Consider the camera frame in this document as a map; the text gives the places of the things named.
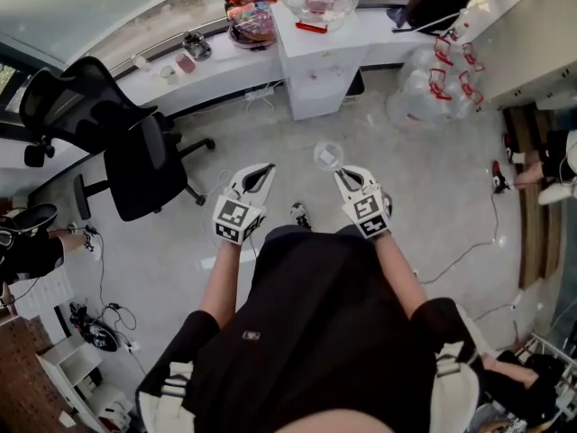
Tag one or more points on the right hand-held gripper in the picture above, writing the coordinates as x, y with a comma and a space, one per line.
369, 214

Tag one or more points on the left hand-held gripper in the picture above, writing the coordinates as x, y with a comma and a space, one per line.
232, 219

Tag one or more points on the clear plastic cup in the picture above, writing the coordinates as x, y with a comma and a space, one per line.
329, 155

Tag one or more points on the white water dispenser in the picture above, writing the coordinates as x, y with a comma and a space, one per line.
315, 97

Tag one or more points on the person's left forearm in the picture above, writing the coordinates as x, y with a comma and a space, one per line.
221, 287

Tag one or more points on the person's right forearm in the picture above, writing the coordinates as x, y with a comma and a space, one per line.
399, 278

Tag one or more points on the pile of empty water jugs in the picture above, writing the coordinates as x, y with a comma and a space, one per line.
428, 93

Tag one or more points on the person's left shoe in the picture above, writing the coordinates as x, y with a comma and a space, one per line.
300, 217

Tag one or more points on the white power strip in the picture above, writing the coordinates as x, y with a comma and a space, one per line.
259, 95

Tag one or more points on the white window ledge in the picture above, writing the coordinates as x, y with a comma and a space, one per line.
216, 77

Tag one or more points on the black office chair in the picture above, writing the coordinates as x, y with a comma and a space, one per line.
140, 174

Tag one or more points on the small clear glass jar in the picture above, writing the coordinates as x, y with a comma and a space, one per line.
169, 75

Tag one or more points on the pink tumbler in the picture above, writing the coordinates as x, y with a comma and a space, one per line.
185, 62

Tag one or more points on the person's black shirt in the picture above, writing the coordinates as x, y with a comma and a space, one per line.
315, 327

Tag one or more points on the dark drinking bottle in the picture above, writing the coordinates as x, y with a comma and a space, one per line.
197, 45

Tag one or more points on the pink transparent bag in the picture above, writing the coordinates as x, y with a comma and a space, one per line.
252, 25

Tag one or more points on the black power adapter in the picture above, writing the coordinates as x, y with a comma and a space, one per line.
114, 306

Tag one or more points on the black backpack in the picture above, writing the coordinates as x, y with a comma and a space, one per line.
439, 0

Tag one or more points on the black round bag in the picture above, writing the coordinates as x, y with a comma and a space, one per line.
101, 334

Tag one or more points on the white cabinet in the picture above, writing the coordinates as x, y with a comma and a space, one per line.
523, 30

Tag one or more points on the white drawer unit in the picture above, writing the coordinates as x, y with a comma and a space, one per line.
43, 293

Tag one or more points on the white shelf unit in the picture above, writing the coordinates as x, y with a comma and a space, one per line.
72, 363

